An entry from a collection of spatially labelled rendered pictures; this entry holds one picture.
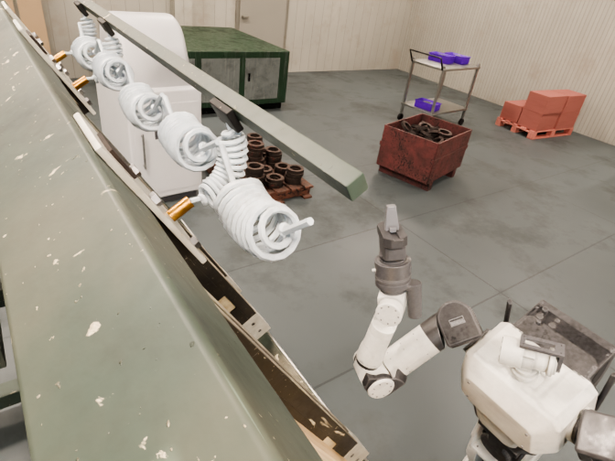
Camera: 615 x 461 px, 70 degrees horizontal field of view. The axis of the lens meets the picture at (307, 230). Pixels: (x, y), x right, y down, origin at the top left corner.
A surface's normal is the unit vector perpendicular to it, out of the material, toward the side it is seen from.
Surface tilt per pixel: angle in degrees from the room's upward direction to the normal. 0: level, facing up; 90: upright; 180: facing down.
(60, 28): 90
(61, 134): 33
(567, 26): 90
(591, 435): 44
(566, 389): 23
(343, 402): 0
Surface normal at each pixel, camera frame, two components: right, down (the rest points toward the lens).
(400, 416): 0.12, -0.84
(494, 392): -0.72, -0.12
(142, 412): -0.34, -0.59
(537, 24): -0.81, 0.22
